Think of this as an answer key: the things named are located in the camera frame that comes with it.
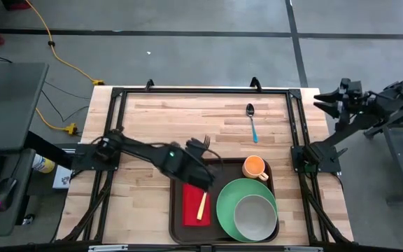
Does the grey desk top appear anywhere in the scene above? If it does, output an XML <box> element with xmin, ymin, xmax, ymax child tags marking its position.
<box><xmin>0</xmin><ymin>62</ymin><xmax>50</xmax><ymax>152</ymax></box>

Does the blue-handled metal spoon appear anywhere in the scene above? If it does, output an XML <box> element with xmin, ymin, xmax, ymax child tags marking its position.
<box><xmin>246</xmin><ymin>103</ymin><xmax>260</xmax><ymax>144</ymax></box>

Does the pale grey bowl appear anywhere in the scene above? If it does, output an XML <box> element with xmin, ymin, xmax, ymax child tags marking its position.
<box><xmin>233</xmin><ymin>194</ymin><xmax>278</xmax><ymax>242</ymax></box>

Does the grey metal stand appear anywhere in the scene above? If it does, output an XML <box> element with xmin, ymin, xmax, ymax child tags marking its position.
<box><xmin>363</xmin><ymin>89</ymin><xmax>403</xmax><ymax>204</ymax></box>

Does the black computer mouse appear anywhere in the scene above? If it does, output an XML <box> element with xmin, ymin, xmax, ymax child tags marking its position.
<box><xmin>0</xmin><ymin>177</ymin><xmax>18</xmax><ymax>212</ymax></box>

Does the orange mug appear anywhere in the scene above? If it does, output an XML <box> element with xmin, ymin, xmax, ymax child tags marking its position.
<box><xmin>241</xmin><ymin>155</ymin><xmax>269</xmax><ymax>182</ymax></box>

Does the yellow extension cable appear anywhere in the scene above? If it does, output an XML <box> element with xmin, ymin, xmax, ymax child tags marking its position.
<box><xmin>35</xmin><ymin>107</ymin><xmax>79</xmax><ymax>136</ymax></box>
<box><xmin>24</xmin><ymin>0</ymin><xmax>105</xmax><ymax>87</ymax></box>

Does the dark brown plastic tray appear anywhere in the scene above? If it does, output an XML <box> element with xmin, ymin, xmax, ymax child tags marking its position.
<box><xmin>169</xmin><ymin>157</ymin><xmax>280</xmax><ymax>245</ymax></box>

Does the black aluminium table frame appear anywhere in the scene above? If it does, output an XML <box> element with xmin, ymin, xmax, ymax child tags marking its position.
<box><xmin>52</xmin><ymin>77</ymin><xmax>355</xmax><ymax>252</ymax></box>

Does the red cloth napkin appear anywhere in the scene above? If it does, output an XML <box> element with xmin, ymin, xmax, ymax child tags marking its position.
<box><xmin>182</xmin><ymin>183</ymin><xmax>212</xmax><ymax>228</ymax></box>

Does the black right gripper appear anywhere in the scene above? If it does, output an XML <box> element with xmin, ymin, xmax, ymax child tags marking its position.
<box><xmin>313</xmin><ymin>77</ymin><xmax>363</xmax><ymax>120</ymax></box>

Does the small white box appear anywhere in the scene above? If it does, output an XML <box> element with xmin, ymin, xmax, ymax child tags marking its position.
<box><xmin>52</xmin><ymin>164</ymin><xmax>75</xmax><ymax>190</ymax></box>

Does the cream-handled table knife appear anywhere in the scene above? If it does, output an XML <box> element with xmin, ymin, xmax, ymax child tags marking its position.
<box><xmin>197</xmin><ymin>191</ymin><xmax>208</xmax><ymax>221</ymax></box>

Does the white and yellow bottle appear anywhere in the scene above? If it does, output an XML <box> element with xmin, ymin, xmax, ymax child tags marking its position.
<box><xmin>31</xmin><ymin>153</ymin><xmax>56</xmax><ymax>174</ymax></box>

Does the green plate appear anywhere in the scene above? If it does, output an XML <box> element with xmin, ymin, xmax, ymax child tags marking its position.
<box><xmin>215</xmin><ymin>178</ymin><xmax>278</xmax><ymax>243</ymax></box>

